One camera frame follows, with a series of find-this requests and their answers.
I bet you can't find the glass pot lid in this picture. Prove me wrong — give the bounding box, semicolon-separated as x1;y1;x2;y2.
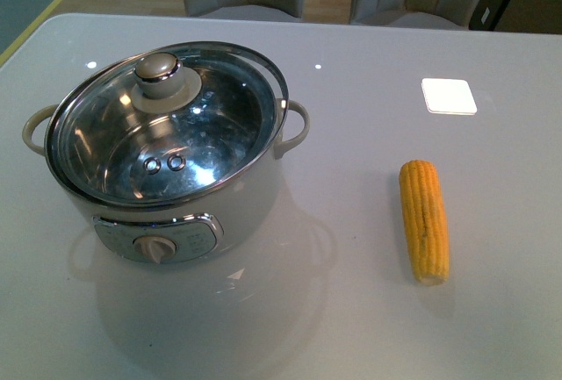
44;41;289;210

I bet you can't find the yellow corn cob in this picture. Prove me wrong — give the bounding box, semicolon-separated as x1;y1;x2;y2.
399;160;450;286

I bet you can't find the white electric cooking pot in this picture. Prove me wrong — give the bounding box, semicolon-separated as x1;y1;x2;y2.
21;39;311;266

